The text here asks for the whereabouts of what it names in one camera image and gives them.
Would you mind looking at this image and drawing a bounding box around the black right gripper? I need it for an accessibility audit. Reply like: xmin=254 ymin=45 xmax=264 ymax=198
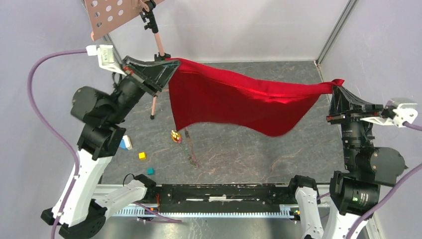
xmin=328 ymin=82 xmax=389 ymax=169

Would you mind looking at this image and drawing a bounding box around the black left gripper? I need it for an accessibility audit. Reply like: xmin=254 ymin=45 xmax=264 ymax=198
xmin=109 ymin=54 xmax=183 ymax=122

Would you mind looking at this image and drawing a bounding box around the red cloth napkin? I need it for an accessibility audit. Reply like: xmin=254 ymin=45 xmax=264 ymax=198
xmin=169 ymin=59 xmax=344 ymax=137

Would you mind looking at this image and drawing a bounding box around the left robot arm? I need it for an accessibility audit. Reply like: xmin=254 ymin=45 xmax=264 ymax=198
xmin=41 ymin=56 xmax=181 ymax=239

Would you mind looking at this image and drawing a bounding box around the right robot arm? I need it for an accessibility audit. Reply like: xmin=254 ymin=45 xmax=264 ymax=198
xmin=287 ymin=86 xmax=406 ymax=239

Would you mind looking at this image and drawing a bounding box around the iridescent spoon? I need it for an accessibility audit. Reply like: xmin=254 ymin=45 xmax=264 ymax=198
xmin=171 ymin=130 xmax=182 ymax=143

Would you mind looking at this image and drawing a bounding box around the blue and cream block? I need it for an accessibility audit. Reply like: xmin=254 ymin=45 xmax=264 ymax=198
xmin=119 ymin=135 xmax=132 ymax=150

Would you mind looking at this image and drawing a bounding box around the yellow cube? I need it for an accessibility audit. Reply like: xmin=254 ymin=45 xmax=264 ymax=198
xmin=138 ymin=152 xmax=147 ymax=160

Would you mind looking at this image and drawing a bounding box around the pink music stand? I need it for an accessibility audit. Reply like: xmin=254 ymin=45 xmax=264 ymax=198
xmin=84 ymin=0 xmax=172 ymax=120

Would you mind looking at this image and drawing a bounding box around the teal cube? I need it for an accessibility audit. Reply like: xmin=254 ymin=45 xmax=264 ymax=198
xmin=147 ymin=167 xmax=155 ymax=175

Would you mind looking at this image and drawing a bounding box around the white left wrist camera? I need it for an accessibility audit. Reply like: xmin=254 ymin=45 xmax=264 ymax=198
xmin=86 ymin=45 xmax=126 ymax=76

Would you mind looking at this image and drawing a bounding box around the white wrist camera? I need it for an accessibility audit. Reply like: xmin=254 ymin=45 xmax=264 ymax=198
xmin=86 ymin=45 xmax=126 ymax=76
xmin=360 ymin=98 xmax=418 ymax=128

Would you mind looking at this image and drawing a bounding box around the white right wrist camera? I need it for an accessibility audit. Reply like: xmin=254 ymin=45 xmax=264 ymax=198
xmin=360 ymin=98 xmax=418 ymax=128

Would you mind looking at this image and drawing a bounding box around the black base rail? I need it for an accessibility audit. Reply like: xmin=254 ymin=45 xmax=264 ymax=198
xmin=139 ymin=184 xmax=297 ymax=213

